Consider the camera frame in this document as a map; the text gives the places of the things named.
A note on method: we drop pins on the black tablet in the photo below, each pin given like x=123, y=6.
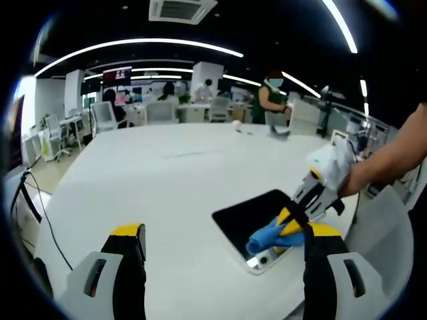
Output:
x=233, y=223

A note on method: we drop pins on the large display screen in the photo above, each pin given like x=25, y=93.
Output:
x=15, y=136

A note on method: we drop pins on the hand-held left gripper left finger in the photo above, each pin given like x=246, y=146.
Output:
x=100, y=286

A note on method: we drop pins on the white chair back panel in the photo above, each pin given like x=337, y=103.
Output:
x=304, y=116

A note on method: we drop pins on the white mesh office chair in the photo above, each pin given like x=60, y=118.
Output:
x=220, y=109
x=161, y=113
x=104, y=116
x=56, y=136

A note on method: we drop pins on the curved ceiling light strip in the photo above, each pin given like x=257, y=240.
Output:
x=133, y=42

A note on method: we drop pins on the blue cleaning cloth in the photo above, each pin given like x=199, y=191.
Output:
x=267, y=238

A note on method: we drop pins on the grey mesh office chair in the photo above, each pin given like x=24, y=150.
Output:
x=383, y=240

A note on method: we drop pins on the small white ball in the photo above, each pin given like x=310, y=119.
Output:
x=237, y=125

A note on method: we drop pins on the black tripod stand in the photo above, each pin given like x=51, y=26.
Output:
x=327, y=110

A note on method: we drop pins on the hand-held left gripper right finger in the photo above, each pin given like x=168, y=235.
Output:
x=337, y=293

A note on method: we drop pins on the ceiling air conditioner vent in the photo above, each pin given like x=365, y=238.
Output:
x=183, y=11

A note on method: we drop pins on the straight ceiling light strip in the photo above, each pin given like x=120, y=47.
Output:
x=342, y=25

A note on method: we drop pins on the hanging screen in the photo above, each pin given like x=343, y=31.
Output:
x=116, y=75

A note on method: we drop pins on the black display stand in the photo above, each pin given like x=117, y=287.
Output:
x=28, y=200

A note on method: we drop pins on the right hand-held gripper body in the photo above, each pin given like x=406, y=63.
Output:
x=333, y=163

